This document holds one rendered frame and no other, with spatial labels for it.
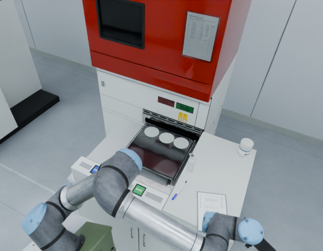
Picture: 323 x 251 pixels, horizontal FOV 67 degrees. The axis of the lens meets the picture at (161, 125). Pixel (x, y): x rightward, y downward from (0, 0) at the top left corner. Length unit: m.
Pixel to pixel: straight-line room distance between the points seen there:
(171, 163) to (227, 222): 0.69
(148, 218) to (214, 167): 0.73
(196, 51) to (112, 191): 0.82
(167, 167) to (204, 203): 0.32
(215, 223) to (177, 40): 0.87
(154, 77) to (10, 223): 1.75
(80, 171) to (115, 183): 0.63
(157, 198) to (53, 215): 0.48
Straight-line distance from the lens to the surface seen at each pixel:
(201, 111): 1.54
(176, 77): 1.41
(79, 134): 3.01
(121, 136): 1.75
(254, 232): 0.87
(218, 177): 1.40
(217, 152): 1.52
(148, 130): 1.67
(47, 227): 1.14
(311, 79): 3.00
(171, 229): 0.79
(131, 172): 0.87
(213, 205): 1.29
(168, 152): 1.54
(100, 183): 0.81
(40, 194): 2.60
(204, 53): 1.29
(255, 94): 3.12
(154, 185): 1.41
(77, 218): 1.43
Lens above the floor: 2.05
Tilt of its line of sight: 42 degrees down
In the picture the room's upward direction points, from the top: 4 degrees clockwise
